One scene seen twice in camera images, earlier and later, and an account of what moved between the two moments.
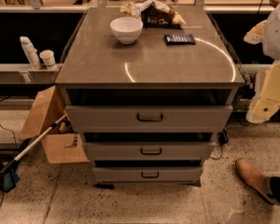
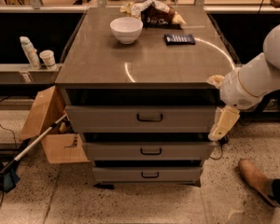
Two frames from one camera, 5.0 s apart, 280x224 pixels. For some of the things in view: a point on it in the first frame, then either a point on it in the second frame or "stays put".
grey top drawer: x=147 y=119 stays put
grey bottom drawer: x=147 y=175 stays put
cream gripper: x=277 y=37 -> x=234 y=89
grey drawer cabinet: x=148 y=111 stays put
